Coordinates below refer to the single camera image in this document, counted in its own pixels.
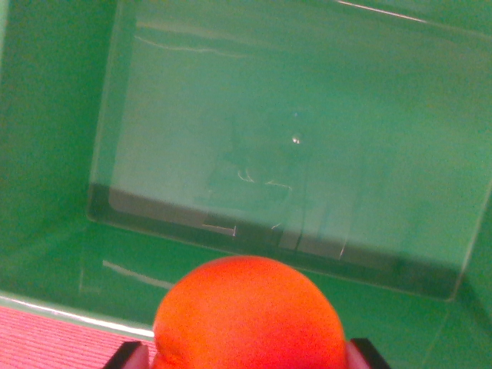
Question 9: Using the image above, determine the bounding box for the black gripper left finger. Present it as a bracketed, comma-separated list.
[104, 341, 151, 369]

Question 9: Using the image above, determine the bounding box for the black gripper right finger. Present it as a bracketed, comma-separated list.
[344, 337, 391, 369]

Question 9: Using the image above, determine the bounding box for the yellow orange apricot fruit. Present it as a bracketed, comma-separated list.
[149, 254, 354, 369]

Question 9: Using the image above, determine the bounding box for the green plastic bin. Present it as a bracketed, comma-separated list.
[0, 0, 492, 369]

